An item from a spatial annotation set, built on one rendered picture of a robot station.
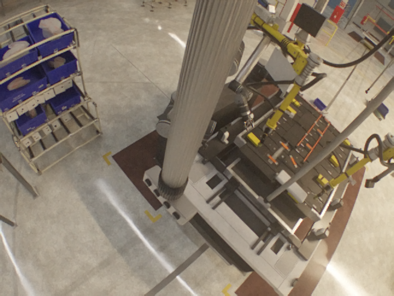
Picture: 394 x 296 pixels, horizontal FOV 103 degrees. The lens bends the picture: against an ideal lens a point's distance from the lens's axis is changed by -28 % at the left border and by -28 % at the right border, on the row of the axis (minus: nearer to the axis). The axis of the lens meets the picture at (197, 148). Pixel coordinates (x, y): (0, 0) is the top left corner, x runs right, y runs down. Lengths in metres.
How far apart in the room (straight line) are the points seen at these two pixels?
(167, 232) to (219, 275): 0.84
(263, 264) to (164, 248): 1.21
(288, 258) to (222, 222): 0.76
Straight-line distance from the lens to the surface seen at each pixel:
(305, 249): 2.36
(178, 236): 2.77
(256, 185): 2.12
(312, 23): 1.84
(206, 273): 2.79
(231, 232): 2.04
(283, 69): 1.77
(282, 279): 2.22
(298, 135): 2.79
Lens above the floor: 2.70
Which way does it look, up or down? 54 degrees down
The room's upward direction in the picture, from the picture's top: 21 degrees clockwise
